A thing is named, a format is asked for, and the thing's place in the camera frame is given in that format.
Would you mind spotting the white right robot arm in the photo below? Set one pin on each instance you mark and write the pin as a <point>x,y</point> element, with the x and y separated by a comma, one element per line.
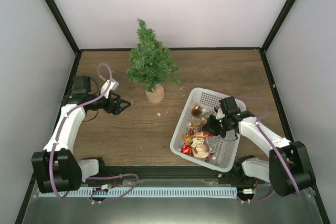
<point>288,169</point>

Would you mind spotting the small green christmas tree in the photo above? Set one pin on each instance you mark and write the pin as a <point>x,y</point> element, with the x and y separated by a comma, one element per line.
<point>151,63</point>

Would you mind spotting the white perforated plastic basket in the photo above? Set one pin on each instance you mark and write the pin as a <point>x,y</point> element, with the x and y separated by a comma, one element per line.
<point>222,151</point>

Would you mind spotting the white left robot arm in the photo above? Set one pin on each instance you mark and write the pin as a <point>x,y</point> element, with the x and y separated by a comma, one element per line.
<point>55,167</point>

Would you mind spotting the light blue cable duct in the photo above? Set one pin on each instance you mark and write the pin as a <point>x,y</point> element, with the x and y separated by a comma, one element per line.
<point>158,192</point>

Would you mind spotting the red foil gift ornament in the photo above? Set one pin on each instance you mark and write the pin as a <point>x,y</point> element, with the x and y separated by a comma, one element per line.
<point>186,149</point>

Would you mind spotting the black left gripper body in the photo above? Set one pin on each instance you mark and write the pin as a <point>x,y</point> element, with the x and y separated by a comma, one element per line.
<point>108,108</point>

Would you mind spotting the wooden snowman ornament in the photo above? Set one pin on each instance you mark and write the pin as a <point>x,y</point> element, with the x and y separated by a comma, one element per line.
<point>199,147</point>

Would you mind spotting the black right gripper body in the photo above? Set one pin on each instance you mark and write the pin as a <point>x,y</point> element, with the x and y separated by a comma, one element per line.
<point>219,127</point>

